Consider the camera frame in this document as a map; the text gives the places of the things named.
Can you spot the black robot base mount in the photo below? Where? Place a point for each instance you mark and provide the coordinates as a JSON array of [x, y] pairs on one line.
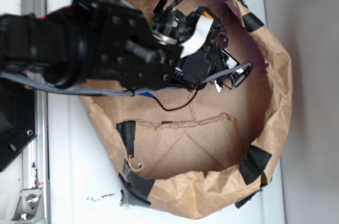
[[18, 120]]

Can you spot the black gripper body with camera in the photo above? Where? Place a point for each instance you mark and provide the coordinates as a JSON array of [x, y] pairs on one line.
[[186, 53]]

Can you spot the brown paper bag tray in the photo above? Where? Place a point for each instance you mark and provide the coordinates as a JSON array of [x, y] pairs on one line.
[[222, 147]]

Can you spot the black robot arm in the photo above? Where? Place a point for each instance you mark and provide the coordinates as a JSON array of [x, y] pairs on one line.
[[112, 40]]

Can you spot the silver corner bracket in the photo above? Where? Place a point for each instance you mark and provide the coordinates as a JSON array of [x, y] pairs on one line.
[[30, 207]]

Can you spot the aluminium extrusion rail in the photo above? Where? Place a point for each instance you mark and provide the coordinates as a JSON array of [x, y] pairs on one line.
[[35, 155]]

